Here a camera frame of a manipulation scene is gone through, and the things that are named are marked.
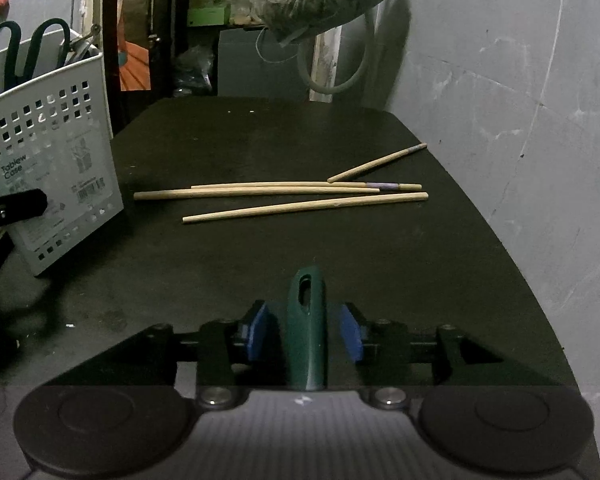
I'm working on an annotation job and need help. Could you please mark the white perforated utensil basket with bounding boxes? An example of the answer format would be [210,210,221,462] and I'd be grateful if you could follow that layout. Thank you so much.
[0,51,125,278]

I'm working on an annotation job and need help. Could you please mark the green box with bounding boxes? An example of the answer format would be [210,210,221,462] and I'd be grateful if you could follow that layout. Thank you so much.
[186,2,231,27]

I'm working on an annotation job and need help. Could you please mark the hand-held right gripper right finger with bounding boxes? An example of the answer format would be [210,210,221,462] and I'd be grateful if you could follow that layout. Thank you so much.
[340,301,531,408]

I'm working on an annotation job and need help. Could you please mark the thin white wire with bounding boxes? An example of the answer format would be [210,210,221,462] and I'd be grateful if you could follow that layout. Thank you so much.
[256,27,287,62]

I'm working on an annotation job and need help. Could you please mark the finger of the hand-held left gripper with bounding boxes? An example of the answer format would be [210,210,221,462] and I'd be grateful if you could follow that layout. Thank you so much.
[0,188,49,235]

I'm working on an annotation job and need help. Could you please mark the green-handled scissors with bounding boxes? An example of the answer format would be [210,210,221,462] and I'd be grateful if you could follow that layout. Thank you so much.
[0,18,72,100]

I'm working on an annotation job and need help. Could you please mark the plain wooden chopstick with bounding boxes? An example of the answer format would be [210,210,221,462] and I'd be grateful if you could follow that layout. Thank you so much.
[182,192,430,224]
[133,186,381,202]

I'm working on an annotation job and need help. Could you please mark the dark wooden door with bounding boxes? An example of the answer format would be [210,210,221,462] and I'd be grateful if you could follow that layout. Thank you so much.
[114,0,192,127]

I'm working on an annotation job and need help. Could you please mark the grey cabinet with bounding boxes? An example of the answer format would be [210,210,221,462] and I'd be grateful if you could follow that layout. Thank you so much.
[217,27,311,98]

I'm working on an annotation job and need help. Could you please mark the black plastic bag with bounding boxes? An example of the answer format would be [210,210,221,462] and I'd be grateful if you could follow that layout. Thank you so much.
[172,44,217,97]

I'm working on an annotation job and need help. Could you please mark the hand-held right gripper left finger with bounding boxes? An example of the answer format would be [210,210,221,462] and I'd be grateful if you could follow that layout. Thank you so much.
[75,300,280,408]

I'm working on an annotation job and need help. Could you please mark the green-handled knife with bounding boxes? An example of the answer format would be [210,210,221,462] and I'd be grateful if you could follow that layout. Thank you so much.
[284,265,327,392]

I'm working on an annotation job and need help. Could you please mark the cream door frame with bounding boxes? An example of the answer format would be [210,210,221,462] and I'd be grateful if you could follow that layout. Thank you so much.
[92,0,344,139]

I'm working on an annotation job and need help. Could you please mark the grey hose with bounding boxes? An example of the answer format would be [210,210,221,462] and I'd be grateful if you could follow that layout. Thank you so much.
[297,0,414,104]

